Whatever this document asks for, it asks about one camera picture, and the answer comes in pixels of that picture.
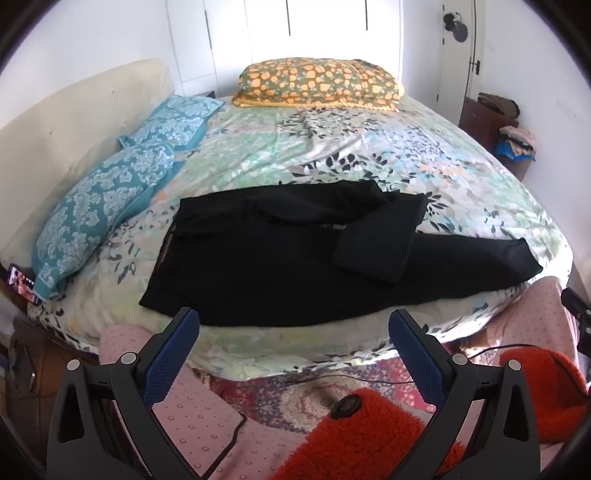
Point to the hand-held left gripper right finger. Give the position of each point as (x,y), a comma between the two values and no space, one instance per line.
(415,356)

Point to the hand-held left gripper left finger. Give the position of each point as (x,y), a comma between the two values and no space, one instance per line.
(173,351)

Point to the black pants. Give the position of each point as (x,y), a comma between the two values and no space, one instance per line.
(277,258)

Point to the pink dotted pajama pants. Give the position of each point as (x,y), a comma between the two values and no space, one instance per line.
(194,429)

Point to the black jacket button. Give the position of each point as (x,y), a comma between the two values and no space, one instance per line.
(345,407)

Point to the red fuzzy jacket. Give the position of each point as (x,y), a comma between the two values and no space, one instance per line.
(369,443)

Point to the patterned rug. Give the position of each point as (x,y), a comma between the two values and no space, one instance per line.
(281,401)

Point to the wooden bedside table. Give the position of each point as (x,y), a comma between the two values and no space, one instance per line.
(32,369)

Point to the smartphone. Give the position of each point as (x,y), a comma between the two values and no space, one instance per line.
(23,284)

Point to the large blue patterned pillow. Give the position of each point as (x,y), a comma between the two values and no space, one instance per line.
(101,198)

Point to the pile of folded clothes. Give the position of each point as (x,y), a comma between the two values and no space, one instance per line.
(517,143)

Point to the brown cabinet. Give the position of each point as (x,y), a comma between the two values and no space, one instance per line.
(480,124)

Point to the floral bedspread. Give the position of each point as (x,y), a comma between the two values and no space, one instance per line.
(323,147)

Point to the small blue patterned pillow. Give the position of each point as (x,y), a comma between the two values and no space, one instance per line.
(175,117)

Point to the cream headboard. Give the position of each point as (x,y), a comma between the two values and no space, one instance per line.
(69,120)

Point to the white door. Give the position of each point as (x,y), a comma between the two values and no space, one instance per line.
(457,69)

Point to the orange floral pillow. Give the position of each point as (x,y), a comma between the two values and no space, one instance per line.
(318,81)

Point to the black door hanger item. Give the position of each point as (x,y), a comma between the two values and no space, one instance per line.
(455,25)

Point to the bright window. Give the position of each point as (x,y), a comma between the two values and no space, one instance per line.
(323,27)

